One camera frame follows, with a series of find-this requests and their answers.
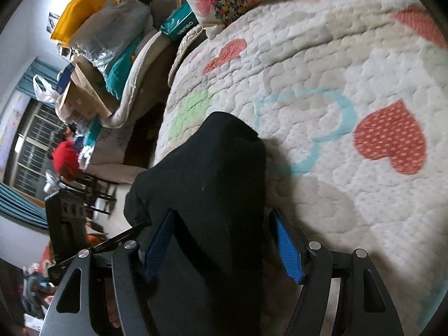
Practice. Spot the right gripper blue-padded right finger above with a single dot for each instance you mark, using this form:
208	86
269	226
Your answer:
351	280

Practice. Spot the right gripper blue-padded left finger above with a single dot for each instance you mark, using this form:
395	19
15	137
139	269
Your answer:
105	293

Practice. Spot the black pants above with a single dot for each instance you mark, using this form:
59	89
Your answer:
211	193

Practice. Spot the teal window curtain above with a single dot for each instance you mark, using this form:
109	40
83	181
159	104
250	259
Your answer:
28	129

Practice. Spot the dark wooden chair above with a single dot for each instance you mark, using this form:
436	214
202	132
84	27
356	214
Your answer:
97	193

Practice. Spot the person in red top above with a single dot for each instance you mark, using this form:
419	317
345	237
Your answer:
65	156

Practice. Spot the white plastic bag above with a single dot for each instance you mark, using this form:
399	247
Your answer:
44	91

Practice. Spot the brown cardboard box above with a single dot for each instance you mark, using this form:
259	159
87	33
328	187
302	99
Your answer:
86	91

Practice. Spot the teal folded towel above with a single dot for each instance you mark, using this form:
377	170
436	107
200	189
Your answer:
120	70

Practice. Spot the clear plastic bag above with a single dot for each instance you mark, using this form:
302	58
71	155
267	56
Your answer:
105	35

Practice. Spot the heart-patterned quilted bedspread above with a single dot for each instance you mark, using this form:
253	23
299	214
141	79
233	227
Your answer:
350	98

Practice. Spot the yellow bag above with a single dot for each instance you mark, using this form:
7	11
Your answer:
73	17

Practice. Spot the teal tissue box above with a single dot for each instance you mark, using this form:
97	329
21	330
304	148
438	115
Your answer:
179	22

